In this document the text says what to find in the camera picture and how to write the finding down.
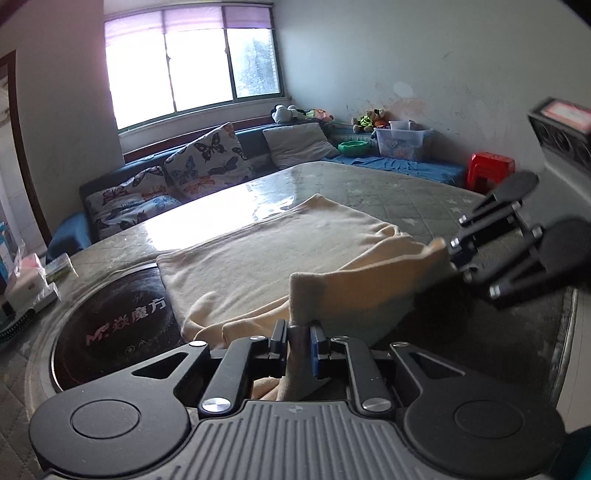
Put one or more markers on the blue blanket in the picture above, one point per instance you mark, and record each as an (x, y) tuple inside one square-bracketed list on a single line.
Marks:
[(406, 167)]

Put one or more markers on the brown plush toys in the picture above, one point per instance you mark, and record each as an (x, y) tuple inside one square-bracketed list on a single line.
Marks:
[(369, 120)]

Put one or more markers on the green bowl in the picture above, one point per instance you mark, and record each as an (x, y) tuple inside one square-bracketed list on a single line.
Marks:
[(353, 147)]

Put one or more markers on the black and white plush toy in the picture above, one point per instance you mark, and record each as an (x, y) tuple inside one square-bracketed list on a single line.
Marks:
[(282, 113)]

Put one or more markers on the blue box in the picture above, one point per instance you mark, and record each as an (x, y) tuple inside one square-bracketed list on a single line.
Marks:
[(5, 251)]

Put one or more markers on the clear plastic storage box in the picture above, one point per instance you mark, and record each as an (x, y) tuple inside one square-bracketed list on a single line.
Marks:
[(401, 145)]

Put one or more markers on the grey pillow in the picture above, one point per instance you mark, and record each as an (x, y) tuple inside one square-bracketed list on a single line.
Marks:
[(300, 143)]

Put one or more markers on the white tissue pack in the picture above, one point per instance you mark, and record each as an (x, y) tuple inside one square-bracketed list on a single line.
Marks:
[(27, 281)]

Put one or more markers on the large butterfly print pillow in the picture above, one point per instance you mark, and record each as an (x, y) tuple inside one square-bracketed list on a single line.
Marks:
[(210, 157)]

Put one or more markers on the red plastic stool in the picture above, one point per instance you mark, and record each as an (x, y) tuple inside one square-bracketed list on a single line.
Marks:
[(489, 168)]

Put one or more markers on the window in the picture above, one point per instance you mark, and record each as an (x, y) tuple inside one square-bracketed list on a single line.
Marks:
[(194, 64)]

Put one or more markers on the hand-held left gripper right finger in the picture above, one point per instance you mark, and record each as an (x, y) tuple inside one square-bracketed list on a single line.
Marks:
[(316, 344)]

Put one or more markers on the black round induction cooktop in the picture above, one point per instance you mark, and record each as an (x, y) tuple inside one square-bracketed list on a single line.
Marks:
[(111, 323)]

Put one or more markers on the flat butterfly print pillow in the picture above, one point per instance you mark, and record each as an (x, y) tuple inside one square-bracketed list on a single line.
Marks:
[(129, 201)]

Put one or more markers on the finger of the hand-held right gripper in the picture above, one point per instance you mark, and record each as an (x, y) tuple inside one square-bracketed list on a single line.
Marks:
[(461, 258), (485, 210)]

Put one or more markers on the colourful plush toy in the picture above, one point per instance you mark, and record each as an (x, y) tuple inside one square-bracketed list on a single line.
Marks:
[(318, 114)]

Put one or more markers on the small white container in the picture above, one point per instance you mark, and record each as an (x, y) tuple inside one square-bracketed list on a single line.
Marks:
[(400, 125)]

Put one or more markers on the purple window blind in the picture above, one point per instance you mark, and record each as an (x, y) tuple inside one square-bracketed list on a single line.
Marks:
[(138, 25)]

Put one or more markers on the green and white box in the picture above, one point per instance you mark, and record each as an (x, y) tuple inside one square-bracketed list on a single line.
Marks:
[(60, 267)]

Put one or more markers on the blue sofa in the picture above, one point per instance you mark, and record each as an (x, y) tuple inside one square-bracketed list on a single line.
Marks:
[(258, 143)]

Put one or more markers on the cream cloth garment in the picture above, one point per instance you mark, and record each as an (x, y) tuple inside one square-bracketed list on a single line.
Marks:
[(258, 249)]

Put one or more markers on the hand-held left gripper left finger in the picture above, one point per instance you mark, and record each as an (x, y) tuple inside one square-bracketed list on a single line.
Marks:
[(278, 339)]

